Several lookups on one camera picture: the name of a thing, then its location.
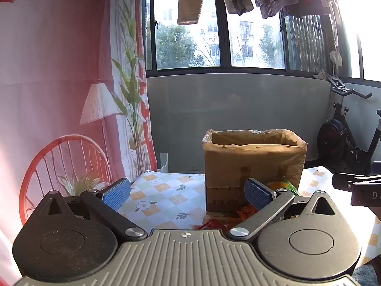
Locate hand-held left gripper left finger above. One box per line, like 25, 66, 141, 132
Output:
39, 178, 148, 242

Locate brown cardboard box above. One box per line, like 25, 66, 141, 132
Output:
202, 129, 308, 215

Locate hanging beige towel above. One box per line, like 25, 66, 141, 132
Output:
177, 0, 206, 26

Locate red snack packet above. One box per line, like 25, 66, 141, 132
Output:
195, 219, 223, 231

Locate black framed window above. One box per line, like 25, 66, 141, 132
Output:
142, 0, 381, 89

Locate printed pink curtain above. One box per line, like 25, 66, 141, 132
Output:
0, 0, 159, 286

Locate black exercise bike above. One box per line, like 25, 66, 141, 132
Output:
316, 71, 381, 177

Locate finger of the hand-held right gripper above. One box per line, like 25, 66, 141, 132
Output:
332, 173, 381, 190

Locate checkered floral tablecloth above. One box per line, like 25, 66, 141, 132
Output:
115, 166, 381, 270

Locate large green snack bag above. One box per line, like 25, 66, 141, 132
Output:
267, 180, 301, 197

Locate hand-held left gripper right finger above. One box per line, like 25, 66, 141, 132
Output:
226, 178, 340, 243

